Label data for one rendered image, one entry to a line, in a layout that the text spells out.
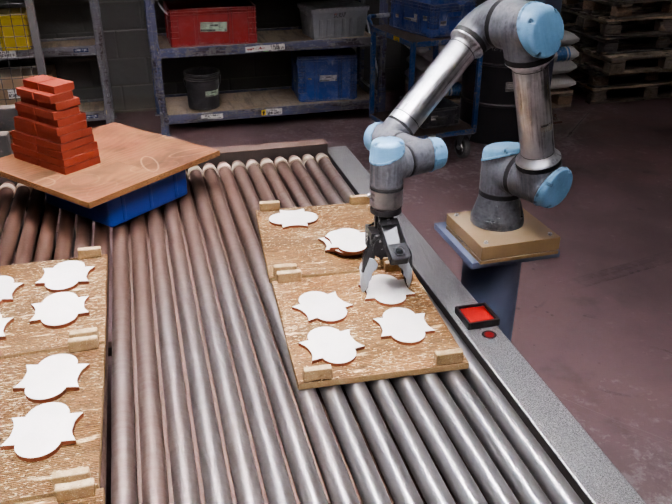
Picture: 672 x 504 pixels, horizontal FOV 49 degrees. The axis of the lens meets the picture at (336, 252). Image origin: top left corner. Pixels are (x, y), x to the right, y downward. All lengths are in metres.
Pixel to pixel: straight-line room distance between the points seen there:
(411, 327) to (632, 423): 1.55
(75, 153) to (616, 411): 2.12
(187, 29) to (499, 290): 4.06
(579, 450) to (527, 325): 2.06
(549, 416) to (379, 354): 0.35
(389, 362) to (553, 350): 1.85
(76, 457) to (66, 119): 1.14
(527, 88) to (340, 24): 4.26
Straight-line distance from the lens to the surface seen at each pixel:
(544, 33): 1.77
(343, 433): 1.36
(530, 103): 1.85
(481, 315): 1.68
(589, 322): 3.52
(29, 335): 1.70
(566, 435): 1.42
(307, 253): 1.90
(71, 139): 2.24
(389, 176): 1.59
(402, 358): 1.51
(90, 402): 1.47
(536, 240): 2.07
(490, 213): 2.09
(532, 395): 1.49
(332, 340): 1.54
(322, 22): 5.95
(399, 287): 1.73
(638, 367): 3.29
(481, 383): 1.50
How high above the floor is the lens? 1.82
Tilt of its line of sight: 28 degrees down
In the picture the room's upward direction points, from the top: straight up
